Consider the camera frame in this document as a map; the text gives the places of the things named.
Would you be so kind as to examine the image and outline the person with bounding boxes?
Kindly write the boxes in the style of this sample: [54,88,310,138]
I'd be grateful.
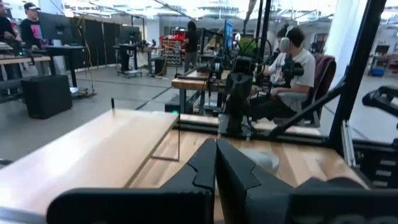
[183,21,201,74]
[0,2,22,82]
[248,26,317,122]
[19,2,47,50]

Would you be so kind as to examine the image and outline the blue screen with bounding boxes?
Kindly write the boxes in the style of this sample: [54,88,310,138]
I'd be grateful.
[223,19,234,50]

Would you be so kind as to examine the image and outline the black aluminium table frame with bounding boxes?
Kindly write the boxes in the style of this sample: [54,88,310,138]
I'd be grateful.
[174,0,398,190]

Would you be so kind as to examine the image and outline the black partition panels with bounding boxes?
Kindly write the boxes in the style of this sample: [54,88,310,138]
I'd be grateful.
[70,17,141,69]

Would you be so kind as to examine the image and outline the black curved bracket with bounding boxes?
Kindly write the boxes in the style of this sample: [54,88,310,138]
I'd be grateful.
[362,86,398,118]

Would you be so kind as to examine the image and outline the maroon office chair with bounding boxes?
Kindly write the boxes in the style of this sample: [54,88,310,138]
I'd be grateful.
[306,54,337,128]

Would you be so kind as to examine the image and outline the red storage rack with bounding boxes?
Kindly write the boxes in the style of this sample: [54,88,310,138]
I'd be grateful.
[160,34,184,67]

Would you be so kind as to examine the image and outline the wooden workbench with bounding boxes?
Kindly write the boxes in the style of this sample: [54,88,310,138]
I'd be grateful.
[171,70,259,114]

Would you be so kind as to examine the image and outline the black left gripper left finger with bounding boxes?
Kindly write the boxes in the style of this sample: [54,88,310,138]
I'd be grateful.
[46,138,217,224]

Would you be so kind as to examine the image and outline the black monitor on cart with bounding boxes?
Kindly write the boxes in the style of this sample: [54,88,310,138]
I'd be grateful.
[113,25,147,78]

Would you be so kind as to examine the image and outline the black box on floor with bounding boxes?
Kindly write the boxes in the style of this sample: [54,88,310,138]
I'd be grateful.
[21,74,73,119]

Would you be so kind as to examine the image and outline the black waste bin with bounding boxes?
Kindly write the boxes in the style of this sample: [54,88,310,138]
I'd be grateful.
[154,57,168,77]

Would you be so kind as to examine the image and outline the black computer monitor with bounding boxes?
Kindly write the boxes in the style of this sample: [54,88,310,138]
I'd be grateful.
[37,11,75,44]

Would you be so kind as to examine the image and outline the grey slide sandal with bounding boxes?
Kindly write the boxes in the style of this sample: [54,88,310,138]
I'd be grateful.
[239,148,280,175]

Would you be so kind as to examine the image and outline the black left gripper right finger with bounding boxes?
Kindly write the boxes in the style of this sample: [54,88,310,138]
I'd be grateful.
[216,139,398,224]

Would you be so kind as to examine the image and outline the black standing desk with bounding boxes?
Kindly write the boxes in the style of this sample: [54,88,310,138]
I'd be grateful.
[45,45,86,88]

